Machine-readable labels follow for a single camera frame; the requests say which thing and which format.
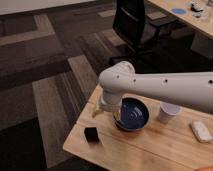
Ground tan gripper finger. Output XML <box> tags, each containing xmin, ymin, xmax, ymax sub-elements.
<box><xmin>114</xmin><ymin>110</ymin><xmax>121</xmax><ymax>120</ymax></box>
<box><xmin>92</xmin><ymin>106</ymin><xmax>102</xmax><ymax>118</ymax></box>

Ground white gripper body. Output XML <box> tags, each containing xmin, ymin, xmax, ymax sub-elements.
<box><xmin>99</xmin><ymin>91</ymin><xmax>122</xmax><ymax>112</ymax></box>

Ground dark blue ceramic bowl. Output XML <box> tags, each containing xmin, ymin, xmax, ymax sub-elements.
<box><xmin>113</xmin><ymin>97</ymin><xmax>149</xmax><ymax>132</ymax></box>

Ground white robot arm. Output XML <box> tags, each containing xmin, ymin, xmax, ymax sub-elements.
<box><xmin>93</xmin><ymin>61</ymin><xmax>213</xmax><ymax>116</ymax></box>

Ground small black box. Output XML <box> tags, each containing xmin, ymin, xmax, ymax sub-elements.
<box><xmin>84</xmin><ymin>127</ymin><xmax>99</xmax><ymax>142</ymax></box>

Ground white paper cup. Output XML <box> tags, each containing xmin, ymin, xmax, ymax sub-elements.
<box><xmin>157</xmin><ymin>102</ymin><xmax>181</xmax><ymax>124</ymax></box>

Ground black office chair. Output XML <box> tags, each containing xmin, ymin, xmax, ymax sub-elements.
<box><xmin>109</xmin><ymin>0</ymin><xmax>175</xmax><ymax>65</ymax></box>

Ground white rectangular remote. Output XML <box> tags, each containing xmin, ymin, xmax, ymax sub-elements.
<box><xmin>190</xmin><ymin>121</ymin><xmax>213</xmax><ymax>143</ymax></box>

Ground blue round coaster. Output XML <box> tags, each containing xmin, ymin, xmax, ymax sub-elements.
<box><xmin>171</xmin><ymin>8</ymin><xmax>186</xmax><ymax>14</ymax></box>

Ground wooden desk in background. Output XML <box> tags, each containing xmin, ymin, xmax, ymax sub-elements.
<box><xmin>147</xmin><ymin>0</ymin><xmax>213</xmax><ymax>39</ymax></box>

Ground small objects on desk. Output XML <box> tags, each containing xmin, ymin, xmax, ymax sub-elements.
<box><xmin>190</xmin><ymin>0</ymin><xmax>204</xmax><ymax>18</ymax></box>

